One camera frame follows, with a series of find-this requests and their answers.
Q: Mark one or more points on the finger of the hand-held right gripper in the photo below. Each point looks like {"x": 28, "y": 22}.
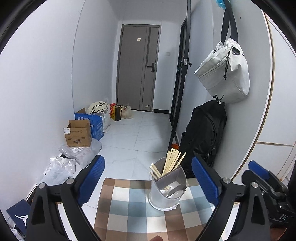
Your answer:
{"x": 266, "y": 185}
{"x": 259, "y": 168}

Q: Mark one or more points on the checkered tablecloth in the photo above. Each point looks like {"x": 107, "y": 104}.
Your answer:
{"x": 129, "y": 208}

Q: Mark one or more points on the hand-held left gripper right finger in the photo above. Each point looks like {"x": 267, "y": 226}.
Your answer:
{"x": 205, "y": 182}

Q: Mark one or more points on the white grey utensil holder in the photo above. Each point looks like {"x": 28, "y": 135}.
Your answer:
{"x": 161, "y": 197}

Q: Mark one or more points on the black paper bag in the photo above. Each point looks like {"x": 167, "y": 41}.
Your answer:
{"x": 116, "y": 113}

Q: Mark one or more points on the beige cloth pile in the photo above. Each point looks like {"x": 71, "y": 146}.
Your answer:
{"x": 99, "y": 107}

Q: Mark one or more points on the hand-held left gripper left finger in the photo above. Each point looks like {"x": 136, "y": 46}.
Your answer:
{"x": 91, "y": 180}

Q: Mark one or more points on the small orange item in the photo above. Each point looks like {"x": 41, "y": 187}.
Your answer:
{"x": 175, "y": 147}

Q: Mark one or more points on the black metal door frame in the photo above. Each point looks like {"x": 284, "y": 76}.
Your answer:
{"x": 182, "y": 81}

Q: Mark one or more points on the bundle of wooden chopsticks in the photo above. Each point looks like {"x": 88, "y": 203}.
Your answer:
{"x": 170, "y": 160}

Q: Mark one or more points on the light grey shoulder bag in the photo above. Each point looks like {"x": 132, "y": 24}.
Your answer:
{"x": 226, "y": 76}

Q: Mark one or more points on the white plastic bag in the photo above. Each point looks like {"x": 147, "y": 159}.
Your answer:
{"x": 106, "y": 120}

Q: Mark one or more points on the grey door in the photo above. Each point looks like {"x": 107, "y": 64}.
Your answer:
{"x": 131, "y": 69}

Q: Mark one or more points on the brown cardboard box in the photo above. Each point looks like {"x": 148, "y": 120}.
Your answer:
{"x": 78, "y": 136}

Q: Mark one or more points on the beige plastic bag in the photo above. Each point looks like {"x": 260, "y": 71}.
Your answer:
{"x": 127, "y": 112}

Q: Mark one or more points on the person's left hand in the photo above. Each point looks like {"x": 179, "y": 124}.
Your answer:
{"x": 156, "y": 238}

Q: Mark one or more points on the red yellow bag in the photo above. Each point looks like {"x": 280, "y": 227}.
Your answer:
{"x": 112, "y": 110}

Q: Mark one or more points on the blue hanging item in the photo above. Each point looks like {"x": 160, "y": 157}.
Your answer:
{"x": 220, "y": 3}

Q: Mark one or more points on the blue cardboard box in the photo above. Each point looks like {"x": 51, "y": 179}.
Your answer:
{"x": 98, "y": 127}

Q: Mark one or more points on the grey plastic mailer bag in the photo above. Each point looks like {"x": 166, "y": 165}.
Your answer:
{"x": 87, "y": 153}

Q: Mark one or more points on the black backpack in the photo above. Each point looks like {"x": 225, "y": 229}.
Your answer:
{"x": 203, "y": 134}

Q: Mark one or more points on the dark blue shoebox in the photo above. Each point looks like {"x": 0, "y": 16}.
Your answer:
{"x": 18, "y": 213}

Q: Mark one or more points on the clear plastic bag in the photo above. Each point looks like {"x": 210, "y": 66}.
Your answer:
{"x": 57, "y": 169}

